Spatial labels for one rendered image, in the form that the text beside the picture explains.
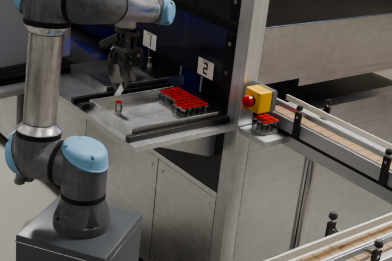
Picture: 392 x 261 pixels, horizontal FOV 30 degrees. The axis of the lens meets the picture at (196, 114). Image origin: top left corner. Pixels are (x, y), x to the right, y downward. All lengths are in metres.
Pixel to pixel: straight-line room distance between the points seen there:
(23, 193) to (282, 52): 1.77
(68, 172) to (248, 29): 0.80
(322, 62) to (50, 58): 1.11
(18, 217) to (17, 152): 1.65
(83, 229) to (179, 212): 0.94
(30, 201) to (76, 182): 1.83
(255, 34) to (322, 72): 0.40
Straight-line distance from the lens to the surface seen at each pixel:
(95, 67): 2.82
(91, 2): 1.75
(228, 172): 2.50
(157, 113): 2.44
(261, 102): 2.31
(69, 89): 2.61
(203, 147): 2.49
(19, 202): 3.67
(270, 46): 2.40
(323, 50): 2.59
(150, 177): 2.90
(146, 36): 2.77
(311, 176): 2.44
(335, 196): 2.99
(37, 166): 1.89
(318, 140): 2.31
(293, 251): 1.61
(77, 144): 1.86
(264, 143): 2.33
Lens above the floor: 1.81
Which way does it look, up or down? 22 degrees down
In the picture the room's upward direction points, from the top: 6 degrees clockwise
